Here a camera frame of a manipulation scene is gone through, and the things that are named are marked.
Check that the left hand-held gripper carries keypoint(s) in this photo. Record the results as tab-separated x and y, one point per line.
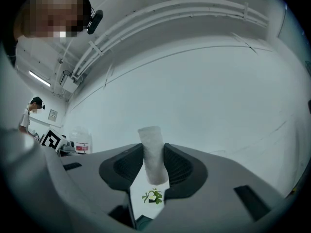
51	139

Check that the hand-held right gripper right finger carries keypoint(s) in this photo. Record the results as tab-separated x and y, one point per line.
189	171

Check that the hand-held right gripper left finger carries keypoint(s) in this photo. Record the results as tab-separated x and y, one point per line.
116	166

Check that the small white cylinder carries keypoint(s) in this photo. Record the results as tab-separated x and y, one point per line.
153	154

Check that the dark green drawer box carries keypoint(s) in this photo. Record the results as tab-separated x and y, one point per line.
144	223

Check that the white ceiling junction box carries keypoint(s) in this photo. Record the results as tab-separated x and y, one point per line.
69	82

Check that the clear water bottle red label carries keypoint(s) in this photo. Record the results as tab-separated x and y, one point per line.
81	139

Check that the small white flower plant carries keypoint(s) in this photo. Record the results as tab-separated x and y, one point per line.
151	196

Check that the ceiling strip light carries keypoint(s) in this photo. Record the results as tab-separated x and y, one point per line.
39	78

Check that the person's black shirt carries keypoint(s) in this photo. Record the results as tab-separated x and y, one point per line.
9	50

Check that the person's head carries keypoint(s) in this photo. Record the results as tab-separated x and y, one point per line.
53	13

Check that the white ceiling pipe bundle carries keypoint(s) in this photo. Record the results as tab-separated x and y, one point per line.
158	13

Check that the framed wall sign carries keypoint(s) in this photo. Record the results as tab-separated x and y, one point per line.
52	114

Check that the black head camera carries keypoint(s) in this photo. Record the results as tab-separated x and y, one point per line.
95	21

